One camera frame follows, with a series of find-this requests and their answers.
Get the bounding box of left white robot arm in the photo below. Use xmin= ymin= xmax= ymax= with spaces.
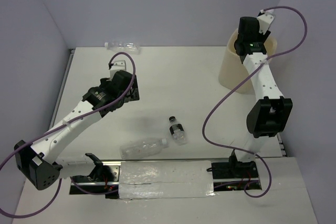
xmin=14 ymin=70 xmax=140 ymax=190

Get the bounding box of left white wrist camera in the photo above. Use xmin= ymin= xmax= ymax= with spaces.
xmin=109 ymin=60 xmax=127 ymax=79

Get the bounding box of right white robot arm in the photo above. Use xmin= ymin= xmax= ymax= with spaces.
xmin=218 ymin=14 xmax=293 ymax=177

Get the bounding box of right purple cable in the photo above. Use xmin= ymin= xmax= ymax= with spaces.
xmin=203 ymin=6 xmax=308 ymax=199

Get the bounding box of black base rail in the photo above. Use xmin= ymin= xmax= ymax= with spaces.
xmin=69 ymin=155 xmax=260 ymax=199

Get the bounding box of small black label bottle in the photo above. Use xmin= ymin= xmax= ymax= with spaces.
xmin=169 ymin=116 xmax=188 ymax=145

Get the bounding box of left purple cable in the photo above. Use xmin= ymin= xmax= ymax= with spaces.
xmin=0 ymin=52 xmax=137 ymax=218

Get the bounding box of beige plastic bin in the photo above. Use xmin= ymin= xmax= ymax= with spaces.
xmin=218 ymin=28 xmax=277 ymax=94

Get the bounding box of purple cable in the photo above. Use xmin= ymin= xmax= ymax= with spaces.
xmin=203 ymin=6 xmax=308 ymax=199
xmin=0 ymin=52 xmax=137 ymax=218

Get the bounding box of clear bottle at back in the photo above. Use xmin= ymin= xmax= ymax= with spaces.
xmin=104 ymin=41 xmax=141 ymax=55

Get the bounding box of large clear front bottle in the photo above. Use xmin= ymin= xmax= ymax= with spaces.
xmin=120 ymin=138 xmax=169 ymax=160

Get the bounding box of white foil cover sheet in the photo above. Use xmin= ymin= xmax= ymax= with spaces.
xmin=119 ymin=161 xmax=215 ymax=199

